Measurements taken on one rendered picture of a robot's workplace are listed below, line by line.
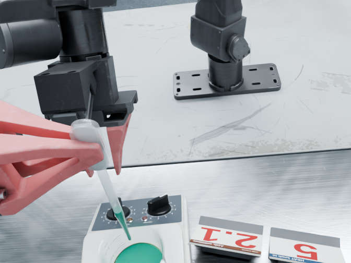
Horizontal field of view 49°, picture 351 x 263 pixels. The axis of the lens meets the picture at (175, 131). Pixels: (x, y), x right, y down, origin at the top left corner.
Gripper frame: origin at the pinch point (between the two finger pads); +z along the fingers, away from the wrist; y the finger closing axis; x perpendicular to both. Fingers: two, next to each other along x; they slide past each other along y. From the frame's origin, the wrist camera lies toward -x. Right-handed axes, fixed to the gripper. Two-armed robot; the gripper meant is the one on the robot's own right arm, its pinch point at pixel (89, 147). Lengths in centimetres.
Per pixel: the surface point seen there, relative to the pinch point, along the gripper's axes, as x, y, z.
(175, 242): 23.0, 3.7, 3.4
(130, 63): 32, 49, -5
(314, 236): 31.3, 6.5, 21.6
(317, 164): 31.7, 18.4, 25.6
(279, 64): 32, 43, 25
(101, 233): 23.1, 5.7, -5.5
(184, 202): 28.5, 11.9, 4.6
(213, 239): 28.7, 6.2, 8.0
